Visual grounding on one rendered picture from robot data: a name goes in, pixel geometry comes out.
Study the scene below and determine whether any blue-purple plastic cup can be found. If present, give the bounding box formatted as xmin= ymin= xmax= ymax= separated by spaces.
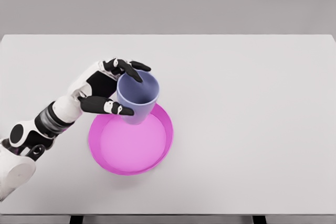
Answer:
xmin=116 ymin=70 xmax=161 ymax=126

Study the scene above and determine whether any pink round plate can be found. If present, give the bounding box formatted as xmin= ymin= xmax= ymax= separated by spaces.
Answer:
xmin=88 ymin=102 xmax=174 ymax=176

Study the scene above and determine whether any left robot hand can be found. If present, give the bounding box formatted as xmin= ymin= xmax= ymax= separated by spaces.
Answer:
xmin=67 ymin=57 xmax=152 ymax=117

